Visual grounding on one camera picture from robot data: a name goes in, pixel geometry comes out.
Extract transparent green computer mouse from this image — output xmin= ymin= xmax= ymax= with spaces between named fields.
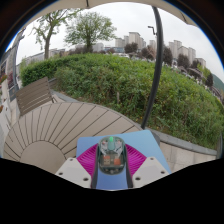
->
xmin=97 ymin=135 xmax=128 ymax=175

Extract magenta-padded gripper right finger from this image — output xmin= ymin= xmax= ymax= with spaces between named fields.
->
xmin=124 ymin=143 xmax=170 ymax=189

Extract grey sign pillar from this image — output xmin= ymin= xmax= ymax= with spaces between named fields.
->
xmin=8 ymin=28 xmax=28 ymax=101

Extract dense round-crowned tree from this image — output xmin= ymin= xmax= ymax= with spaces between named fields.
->
xmin=64 ymin=11 xmax=118 ymax=51

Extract beige patio umbrella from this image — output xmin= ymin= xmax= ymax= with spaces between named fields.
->
xmin=49 ymin=0 xmax=198 ymax=130

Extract green hedge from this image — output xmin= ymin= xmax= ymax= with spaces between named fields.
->
xmin=19 ymin=53 xmax=224 ymax=151

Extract brown slatted chair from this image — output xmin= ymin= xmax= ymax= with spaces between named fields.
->
xmin=15 ymin=76 xmax=59 ymax=118

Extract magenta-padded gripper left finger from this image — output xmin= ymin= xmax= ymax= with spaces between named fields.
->
xmin=54 ymin=143 xmax=101 ymax=189

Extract distant high-rise buildings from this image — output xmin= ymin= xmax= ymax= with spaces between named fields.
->
xmin=114 ymin=31 xmax=208 ymax=69

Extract thin-crowned tree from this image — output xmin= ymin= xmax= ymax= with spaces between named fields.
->
xmin=29 ymin=8 xmax=81 ymax=61

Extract blue rectangular mouse pad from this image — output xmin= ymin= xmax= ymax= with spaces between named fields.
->
xmin=75 ymin=129 xmax=173 ymax=191

